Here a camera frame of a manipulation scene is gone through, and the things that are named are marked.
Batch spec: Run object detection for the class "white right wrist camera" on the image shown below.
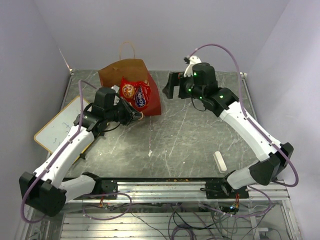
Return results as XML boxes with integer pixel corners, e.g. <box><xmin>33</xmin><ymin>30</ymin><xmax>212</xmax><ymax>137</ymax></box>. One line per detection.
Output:
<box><xmin>183</xmin><ymin>55</ymin><xmax>202</xmax><ymax>78</ymax></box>

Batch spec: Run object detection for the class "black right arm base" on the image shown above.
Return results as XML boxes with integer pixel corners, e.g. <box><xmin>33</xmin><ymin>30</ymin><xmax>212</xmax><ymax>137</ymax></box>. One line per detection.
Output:
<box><xmin>200</xmin><ymin>177</ymin><xmax>249</xmax><ymax>200</ymax></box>

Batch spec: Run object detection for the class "red cookie snack bag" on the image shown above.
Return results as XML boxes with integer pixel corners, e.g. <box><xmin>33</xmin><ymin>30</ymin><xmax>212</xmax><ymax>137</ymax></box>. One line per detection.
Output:
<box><xmin>119</xmin><ymin>77</ymin><xmax>151</xmax><ymax>112</ymax></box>

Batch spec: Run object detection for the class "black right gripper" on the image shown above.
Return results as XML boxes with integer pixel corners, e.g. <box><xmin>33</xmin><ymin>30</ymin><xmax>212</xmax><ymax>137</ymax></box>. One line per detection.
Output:
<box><xmin>162</xmin><ymin>71</ymin><xmax>205</xmax><ymax>101</ymax></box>

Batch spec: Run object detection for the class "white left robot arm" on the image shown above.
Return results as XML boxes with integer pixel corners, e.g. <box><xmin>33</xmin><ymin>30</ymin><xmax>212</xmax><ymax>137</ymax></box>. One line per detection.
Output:
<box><xmin>18</xmin><ymin>87</ymin><xmax>144</xmax><ymax>222</ymax></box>

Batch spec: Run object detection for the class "small whiteboard yellow frame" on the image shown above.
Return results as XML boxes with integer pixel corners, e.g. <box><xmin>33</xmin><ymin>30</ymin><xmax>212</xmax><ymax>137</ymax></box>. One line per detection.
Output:
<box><xmin>34</xmin><ymin>95</ymin><xmax>81</xmax><ymax>154</ymax></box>

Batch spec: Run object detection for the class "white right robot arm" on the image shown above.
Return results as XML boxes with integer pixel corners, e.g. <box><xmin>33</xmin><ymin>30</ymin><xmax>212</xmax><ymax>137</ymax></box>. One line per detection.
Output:
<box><xmin>162</xmin><ymin>62</ymin><xmax>294</xmax><ymax>198</ymax></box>

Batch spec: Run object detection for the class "red brown paper bag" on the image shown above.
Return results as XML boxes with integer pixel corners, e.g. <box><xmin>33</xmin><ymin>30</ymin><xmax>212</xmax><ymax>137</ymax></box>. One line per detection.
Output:
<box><xmin>98</xmin><ymin>41</ymin><xmax>162</xmax><ymax>117</ymax></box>

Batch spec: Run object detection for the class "aluminium frame rail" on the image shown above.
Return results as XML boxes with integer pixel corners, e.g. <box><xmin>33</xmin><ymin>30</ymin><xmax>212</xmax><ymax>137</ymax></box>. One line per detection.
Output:
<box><xmin>58</xmin><ymin>179</ymin><xmax>290</xmax><ymax>204</ymax></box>

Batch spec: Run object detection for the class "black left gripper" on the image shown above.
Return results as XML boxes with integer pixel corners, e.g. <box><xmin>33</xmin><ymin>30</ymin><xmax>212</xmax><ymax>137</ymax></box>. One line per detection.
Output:
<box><xmin>105</xmin><ymin>96</ymin><xmax>146</xmax><ymax>126</ymax></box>

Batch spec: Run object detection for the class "white eraser block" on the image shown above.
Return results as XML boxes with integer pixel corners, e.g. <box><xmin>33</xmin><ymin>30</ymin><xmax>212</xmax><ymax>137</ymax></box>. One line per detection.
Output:
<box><xmin>213</xmin><ymin>151</ymin><xmax>227</xmax><ymax>174</ymax></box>

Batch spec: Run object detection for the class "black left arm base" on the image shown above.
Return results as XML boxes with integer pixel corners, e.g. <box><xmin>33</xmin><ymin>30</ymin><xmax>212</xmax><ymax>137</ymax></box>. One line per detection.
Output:
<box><xmin>84</xmin><ymin>172</ymin><xmax>118</xmax><ymax>200</ymax></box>

